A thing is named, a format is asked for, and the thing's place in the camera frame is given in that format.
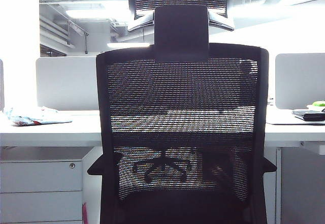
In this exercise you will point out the black mesh office chair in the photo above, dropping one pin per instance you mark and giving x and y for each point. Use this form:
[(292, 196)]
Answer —
[(182, 94)]

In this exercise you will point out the black swivel chair base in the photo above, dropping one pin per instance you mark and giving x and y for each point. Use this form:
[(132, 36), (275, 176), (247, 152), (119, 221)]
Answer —
[(165, 166)]

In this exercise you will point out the wide grey desk divider panel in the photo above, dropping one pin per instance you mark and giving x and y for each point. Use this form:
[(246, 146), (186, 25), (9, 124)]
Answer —
[(66, 84)]

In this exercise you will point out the crumpled white printed cloth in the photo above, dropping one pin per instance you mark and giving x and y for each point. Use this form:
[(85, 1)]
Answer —
[(33, 117)]

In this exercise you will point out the pink object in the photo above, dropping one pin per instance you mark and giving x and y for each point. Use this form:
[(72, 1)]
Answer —
[(84, 211)]

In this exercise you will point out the white drawer cabinet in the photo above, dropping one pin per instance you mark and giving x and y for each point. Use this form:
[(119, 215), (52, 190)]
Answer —
[(38, 183)]

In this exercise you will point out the black notebook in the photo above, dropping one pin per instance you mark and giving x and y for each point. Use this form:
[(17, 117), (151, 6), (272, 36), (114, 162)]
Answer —
[(311, 114)]

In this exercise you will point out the green object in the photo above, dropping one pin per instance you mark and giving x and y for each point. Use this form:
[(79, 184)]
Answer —
[(317, 103)]

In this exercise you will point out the grey table side cabinet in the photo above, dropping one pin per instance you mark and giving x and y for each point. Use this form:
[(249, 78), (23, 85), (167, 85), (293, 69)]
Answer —
[(304, 183)]

